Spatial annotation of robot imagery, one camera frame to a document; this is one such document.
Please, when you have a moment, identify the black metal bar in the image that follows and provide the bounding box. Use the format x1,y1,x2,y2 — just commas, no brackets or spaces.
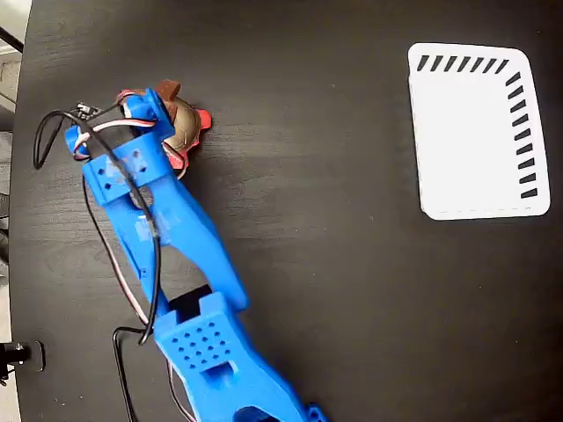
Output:
0,25,26,53

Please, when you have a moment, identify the white plastic basket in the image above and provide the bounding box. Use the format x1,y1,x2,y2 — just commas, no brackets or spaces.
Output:
406,42,552,222

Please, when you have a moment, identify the white red servo wire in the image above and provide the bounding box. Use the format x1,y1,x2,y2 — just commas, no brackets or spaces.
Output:
82,174,151,327
71,94,156,161

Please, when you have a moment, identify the red turtle toy gold shell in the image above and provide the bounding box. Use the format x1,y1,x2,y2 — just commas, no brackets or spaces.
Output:
116,89,214,173

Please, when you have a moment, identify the black table clamp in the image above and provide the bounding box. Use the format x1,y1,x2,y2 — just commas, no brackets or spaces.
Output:
0,340,47,373

